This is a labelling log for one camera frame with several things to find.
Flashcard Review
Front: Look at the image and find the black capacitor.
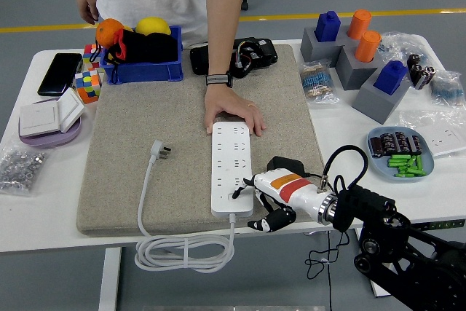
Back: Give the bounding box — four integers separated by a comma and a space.
407, 135, 423, 156
395, 131, 411, 154
380, 133, 397, 155
369, 136, 385, 159

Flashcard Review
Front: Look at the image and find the person's right hand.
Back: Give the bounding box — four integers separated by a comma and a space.
76, 0, 100, 25

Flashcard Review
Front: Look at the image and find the bag of black batteries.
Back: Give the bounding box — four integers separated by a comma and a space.
406, 53, 437, 90

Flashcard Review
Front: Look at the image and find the black drawstring pouch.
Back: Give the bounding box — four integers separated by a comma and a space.
89, 28, 179, 84

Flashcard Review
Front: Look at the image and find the white power strip with cord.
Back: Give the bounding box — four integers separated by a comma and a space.
134, 121, 255, 274

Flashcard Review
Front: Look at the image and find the black plug with cord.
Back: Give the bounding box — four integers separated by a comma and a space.
266, 155, 351, 311

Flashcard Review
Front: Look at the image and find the bagged white wall socket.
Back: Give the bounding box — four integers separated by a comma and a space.
399, 109, 466, 158

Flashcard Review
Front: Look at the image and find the yellow lemon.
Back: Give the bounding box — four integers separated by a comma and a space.
135, 16, 172, 37

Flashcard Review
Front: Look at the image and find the person's left hand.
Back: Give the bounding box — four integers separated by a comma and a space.
203, 83, 266, 137

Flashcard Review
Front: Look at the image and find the purple tray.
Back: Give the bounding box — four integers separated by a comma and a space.
17, 98, 83, 150

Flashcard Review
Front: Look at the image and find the light blue plate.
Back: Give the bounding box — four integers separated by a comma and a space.
366, 126, 436, 184

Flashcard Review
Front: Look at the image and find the bag of blue resistors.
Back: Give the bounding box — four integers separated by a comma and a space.
429, 69, 466, 108

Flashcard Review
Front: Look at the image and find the large colourful puzzle cube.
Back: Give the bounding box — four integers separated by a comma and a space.
74, 69, 102, 104

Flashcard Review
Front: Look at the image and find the grey block holder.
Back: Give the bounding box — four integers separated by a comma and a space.
334, 43, 383, 91
300, 25, 352, 63
352, 68, 411, 125

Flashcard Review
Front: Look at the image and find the black open electronic device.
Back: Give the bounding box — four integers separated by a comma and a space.
189, 37, 279, 79

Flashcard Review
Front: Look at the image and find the white table leg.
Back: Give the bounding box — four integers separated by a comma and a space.
98, 246, 123, 311
355, 227, 393, 297

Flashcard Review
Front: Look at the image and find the black wristwatch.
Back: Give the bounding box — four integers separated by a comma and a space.
205, 71, 234, 89

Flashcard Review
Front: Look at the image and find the flat white wall switch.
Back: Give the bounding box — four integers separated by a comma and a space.
18, 101, 61, 138

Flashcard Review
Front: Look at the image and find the black smartphone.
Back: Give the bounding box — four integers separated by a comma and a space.
36, 52, 83, 97

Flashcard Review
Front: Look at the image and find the small colourful puzzle cube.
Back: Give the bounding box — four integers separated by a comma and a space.
82, 44, 105, 71

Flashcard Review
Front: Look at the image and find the grey-brown mat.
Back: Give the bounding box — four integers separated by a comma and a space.
76, 43, 335, 237

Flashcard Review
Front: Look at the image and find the black desk control panel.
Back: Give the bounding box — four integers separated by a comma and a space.
411, 219, 466, 232

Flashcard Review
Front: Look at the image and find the orange fruit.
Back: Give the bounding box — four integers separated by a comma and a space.
95, 18, 125, 49

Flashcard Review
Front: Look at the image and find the tilted white wall switch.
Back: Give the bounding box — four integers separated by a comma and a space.
57, 87, 86, 133

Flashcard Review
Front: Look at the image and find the blue plastic bin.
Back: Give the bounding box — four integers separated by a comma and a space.
98, 25, 184, 84

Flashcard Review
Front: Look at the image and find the blue square peg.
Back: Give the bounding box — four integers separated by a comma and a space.
374, 60, 408, 96
315, 10, 342, 43

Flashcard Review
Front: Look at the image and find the clear plastic bag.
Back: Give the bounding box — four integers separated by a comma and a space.
376, 31, 429, 68

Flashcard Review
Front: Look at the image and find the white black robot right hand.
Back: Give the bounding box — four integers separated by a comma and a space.
232, 168, 331, 234

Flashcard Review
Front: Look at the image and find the bag of metal nuts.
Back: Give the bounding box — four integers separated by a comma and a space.
0, 143, 48, 197

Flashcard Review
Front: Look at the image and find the orange cylinder peg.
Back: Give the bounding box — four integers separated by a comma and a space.
347, 9, 372, 40
354, 30, 382, 63

